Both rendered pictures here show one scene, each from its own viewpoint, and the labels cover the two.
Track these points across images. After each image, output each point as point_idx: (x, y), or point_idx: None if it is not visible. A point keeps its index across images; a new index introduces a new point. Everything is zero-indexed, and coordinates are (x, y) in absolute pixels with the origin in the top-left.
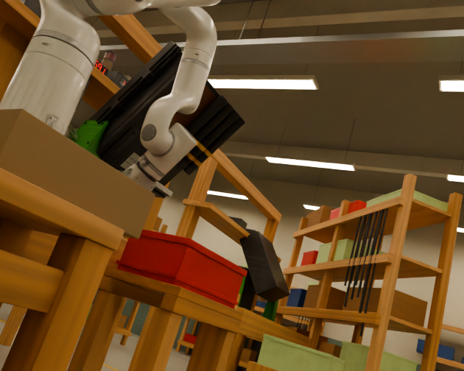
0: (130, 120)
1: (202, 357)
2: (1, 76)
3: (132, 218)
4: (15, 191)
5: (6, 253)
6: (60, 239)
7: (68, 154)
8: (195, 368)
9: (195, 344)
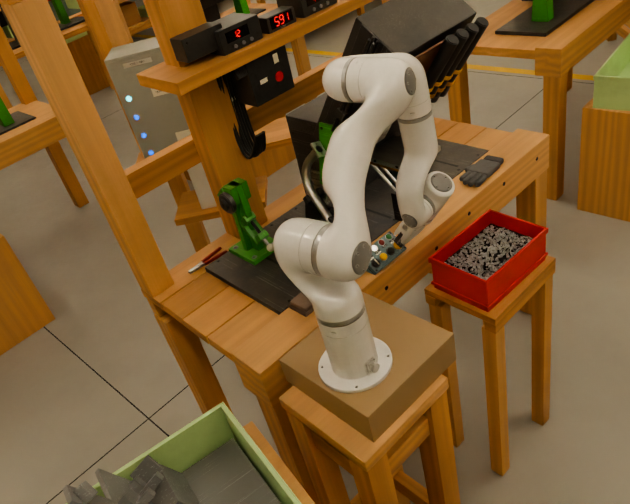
0: None
1: (528, 205)
2: (220, 122)
3: (447, 359)
4: (390, 443)
5: (400, 447)
6: None
7: (397, 396)
8: (524, 214)
9: (517, 195)
